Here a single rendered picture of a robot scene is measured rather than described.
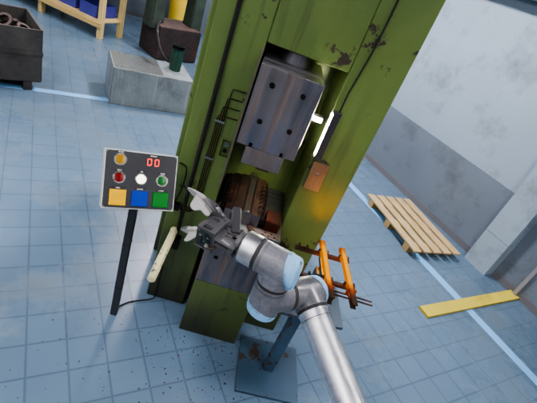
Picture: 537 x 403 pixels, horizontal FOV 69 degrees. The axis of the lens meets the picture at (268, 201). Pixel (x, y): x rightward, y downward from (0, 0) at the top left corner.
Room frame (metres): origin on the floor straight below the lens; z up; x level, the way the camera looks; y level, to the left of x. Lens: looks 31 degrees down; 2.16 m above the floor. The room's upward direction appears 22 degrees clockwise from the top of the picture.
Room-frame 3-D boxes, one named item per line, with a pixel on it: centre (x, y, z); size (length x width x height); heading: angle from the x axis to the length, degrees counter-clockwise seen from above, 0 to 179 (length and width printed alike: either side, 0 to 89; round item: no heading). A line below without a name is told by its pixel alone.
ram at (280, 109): (1.99, 0.09, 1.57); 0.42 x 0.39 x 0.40; 7
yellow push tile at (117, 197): (1.46, 0.67, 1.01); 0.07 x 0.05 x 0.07; 122
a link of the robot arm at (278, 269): (0.80, -0.08, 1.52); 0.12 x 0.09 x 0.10; 77
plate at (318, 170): (1.95, -0.19, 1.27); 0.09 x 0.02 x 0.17; 97
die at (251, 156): (1.99, 0.13, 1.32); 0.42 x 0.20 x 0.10; 7
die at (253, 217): (1.99, 0.13, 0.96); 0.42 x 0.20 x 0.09; 7
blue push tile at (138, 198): (1.52, 0.58, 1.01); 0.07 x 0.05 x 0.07; 122
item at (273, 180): (2.31, 0.13, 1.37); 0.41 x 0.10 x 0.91; 97
